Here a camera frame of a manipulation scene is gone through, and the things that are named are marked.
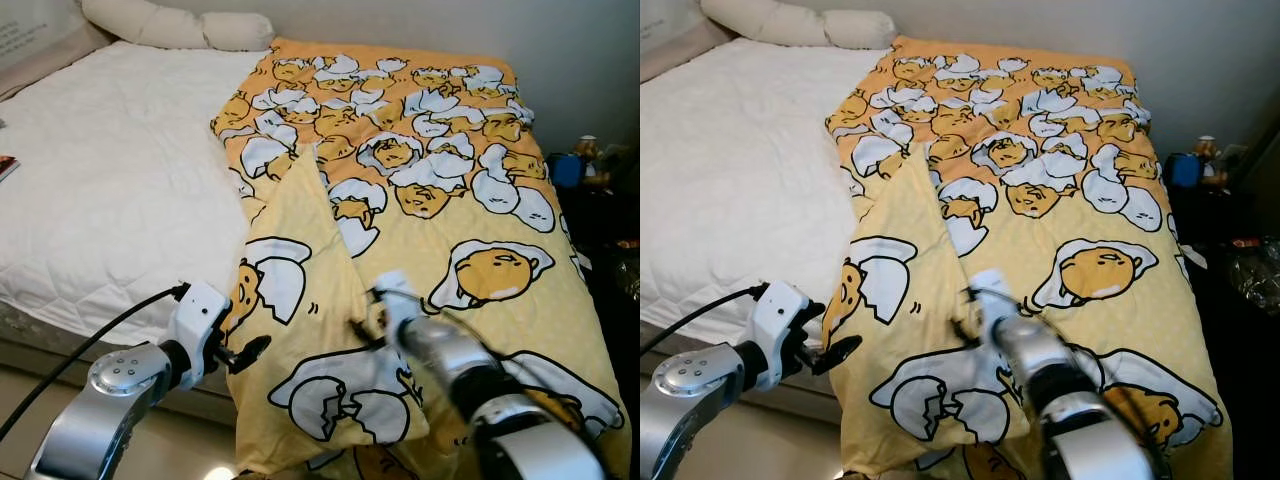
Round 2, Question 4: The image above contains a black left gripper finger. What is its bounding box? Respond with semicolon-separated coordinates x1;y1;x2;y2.
228;336;273;374
812;336;863;376

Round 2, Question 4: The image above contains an orange cartoon egg blanket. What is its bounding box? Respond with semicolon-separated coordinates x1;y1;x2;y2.
822;35;1236;480
210;38;631;480

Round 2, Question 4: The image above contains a white quilted mattress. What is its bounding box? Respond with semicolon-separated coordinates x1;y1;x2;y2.
0;40;276;346
640;38;896;346

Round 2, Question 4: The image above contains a clear plastic bag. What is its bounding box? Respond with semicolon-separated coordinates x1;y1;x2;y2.
1225;250;1280;316
610;250;641;301

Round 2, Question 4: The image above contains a black nightstand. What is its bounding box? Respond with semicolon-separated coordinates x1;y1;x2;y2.
1160;130;1280;480
545;150;641;480

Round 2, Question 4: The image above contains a blue cup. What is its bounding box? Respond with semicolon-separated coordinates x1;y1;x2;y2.
548;153;583;189
1165;152;1201;189

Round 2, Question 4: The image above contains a brown bear figurine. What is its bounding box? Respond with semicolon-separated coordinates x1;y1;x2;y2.
575;135;613;189
1195;135;1229;189

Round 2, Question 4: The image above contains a cream knotted bolster pillow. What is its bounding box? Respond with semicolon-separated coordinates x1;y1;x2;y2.
700;0;898;51
80;0;276;53

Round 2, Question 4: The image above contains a white printed poster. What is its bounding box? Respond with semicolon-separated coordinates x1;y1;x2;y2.
0;0;86;71
640;0;706;56

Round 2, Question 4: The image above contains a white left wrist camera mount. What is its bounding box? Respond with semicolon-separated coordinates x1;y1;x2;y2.
165;282;233;389
748;282;813;391

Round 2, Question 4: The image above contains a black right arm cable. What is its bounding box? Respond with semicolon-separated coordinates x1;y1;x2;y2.
430;308;606;426
1090;350;1173;473

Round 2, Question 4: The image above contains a beige bed frame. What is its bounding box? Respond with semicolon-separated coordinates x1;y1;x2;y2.
0;25;116;101
640;25;731;83

